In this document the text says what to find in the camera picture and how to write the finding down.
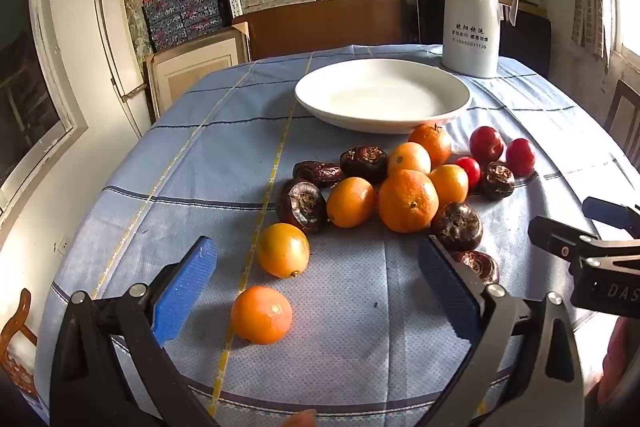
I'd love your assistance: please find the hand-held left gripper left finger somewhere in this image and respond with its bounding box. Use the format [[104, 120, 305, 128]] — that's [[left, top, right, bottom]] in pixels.
[[49, 236, 221, 427]]

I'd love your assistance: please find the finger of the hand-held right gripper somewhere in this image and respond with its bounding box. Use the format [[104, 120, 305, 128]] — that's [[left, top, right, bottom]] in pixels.
[[582, 197, 640, 239], [528, 215, 602, 261]]

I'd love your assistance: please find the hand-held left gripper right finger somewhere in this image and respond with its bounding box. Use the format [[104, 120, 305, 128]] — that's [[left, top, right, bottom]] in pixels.
[[410, 236, 586, 427]]

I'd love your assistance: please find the small red plum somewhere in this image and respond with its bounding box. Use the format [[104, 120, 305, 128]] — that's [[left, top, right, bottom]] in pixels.
[[455, 157, 482, 192]]

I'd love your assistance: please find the white plate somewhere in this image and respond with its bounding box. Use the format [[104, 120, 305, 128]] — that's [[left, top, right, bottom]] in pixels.
[[294, 58, 473, 135]]

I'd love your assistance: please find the person's right hand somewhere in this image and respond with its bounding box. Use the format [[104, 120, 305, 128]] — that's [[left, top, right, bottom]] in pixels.
[[597, 314, 640, 408]]

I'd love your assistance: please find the person's left hand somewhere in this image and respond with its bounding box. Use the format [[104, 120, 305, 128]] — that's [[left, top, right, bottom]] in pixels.
[[280, 408, 319, 427]]

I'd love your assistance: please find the dark wooden chair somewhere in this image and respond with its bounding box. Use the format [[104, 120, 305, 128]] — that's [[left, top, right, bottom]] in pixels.
[[604, 79, 640, 150]]

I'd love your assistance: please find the blue checked tablecloth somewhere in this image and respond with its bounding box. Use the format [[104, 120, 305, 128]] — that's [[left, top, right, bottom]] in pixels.
[[35, 44, 640, 427]]

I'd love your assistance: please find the carved wooden chair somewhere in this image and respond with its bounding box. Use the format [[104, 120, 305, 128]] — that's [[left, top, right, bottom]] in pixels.
[[0, 288, 40, 400]]

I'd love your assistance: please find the white door panel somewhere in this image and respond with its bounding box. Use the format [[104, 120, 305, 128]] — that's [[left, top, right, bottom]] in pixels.
[[91, 0, 153, 138]]

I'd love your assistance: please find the white thermos jug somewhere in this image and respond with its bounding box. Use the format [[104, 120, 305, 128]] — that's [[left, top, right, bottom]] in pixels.
[[441, 0, 521, 79]]

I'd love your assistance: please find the stack of blue patterned boxes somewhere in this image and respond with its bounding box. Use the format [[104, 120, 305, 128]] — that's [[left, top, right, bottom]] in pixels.
[[141, 0, 230, 52]]

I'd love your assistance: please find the mottled stone slab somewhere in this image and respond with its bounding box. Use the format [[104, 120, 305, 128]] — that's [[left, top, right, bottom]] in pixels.
[[119, 0, 155, 58]]

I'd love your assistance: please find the brown wooden board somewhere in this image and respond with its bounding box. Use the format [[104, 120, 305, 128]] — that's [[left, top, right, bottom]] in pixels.
[[246, 0, 420, 60]]

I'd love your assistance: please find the white window frame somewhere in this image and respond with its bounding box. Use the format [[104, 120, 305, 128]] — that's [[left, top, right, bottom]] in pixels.
[[0, 0, 90, 212]]

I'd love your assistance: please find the wooden picture frame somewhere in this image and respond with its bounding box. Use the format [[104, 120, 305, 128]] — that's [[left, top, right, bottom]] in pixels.
[[145, 23, 252, 120]]

